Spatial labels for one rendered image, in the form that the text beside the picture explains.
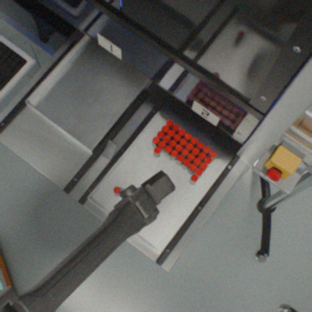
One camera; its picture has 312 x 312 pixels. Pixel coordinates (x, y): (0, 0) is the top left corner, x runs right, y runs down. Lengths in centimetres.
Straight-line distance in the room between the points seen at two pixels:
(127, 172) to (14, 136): 36
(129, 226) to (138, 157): 53
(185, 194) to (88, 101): 42
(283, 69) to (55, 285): 58
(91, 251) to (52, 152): 64
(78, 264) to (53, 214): 148
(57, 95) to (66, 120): 9
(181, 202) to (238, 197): 97
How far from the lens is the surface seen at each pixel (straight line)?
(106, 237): 88
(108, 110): 146
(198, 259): 227
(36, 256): 229
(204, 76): 116
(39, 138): 146
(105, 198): 139
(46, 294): 79
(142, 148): 142
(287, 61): 94
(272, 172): 132
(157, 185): 103
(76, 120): 146
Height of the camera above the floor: 224
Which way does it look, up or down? 75 degrees down
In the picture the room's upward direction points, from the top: 1 degrees clockwise
